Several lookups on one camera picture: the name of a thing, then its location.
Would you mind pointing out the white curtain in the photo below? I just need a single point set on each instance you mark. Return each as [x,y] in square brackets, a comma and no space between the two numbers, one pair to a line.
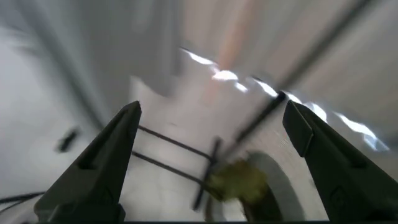
[326,46]

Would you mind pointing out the black clothes rack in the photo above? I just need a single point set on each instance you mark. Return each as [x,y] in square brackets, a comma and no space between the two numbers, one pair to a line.
[174,143]

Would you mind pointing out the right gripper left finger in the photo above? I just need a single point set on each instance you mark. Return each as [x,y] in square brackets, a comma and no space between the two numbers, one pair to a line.
[93,174]

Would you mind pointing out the green garment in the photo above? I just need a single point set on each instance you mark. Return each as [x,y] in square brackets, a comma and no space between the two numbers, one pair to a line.
[239,180]

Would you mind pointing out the white laundry basket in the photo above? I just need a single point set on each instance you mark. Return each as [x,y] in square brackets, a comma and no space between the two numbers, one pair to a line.
[286,186]

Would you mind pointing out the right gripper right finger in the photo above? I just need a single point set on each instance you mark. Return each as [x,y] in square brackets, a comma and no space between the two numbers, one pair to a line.
[348,177]

